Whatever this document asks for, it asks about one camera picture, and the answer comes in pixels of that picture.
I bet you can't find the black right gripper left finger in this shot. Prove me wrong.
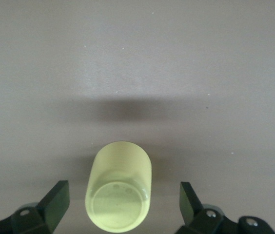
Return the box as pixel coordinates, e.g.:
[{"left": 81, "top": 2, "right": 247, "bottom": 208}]
[{"left": 0, "top": 180, "right": 70, "bottom": 234}]

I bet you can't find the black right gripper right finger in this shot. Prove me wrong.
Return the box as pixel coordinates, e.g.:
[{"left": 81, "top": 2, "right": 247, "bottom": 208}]
[{"left": 177, "top": 181, "right": 275, "bottom": 234}]

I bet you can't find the yellow plastic cup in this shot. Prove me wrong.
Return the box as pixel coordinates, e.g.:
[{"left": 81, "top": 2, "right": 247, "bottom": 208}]
[{"left": 84, "top": 140, "right": 152, "bottom": 233}]

